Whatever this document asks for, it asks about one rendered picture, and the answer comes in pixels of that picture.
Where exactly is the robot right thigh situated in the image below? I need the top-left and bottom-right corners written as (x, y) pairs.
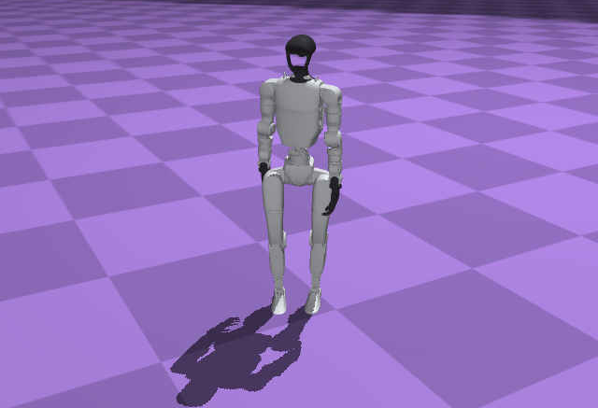
top-left (262, 166), bottom-right (287, 249)

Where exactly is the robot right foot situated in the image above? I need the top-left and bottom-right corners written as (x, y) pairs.
top-left (272, 287), bottom-right (287, 315)

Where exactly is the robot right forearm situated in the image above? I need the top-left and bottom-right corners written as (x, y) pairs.
top-left (257, 123), bottom-right (273, 169)

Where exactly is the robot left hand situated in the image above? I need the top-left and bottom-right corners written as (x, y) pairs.
top-left (322, 176), bottom-right (342, 216)

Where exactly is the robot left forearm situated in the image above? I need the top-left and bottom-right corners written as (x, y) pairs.
top-left (327, 132), bottom-right (343, 185)

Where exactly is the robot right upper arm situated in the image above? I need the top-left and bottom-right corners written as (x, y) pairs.
top-left (257, 78), bottom-right (279, 136)

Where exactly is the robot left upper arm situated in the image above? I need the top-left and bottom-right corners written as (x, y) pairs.
top-left (320, 84), bottom-right (343, 147)

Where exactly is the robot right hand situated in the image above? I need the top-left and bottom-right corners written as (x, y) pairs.
top-left (259, 162), bottom-right (271, 183)

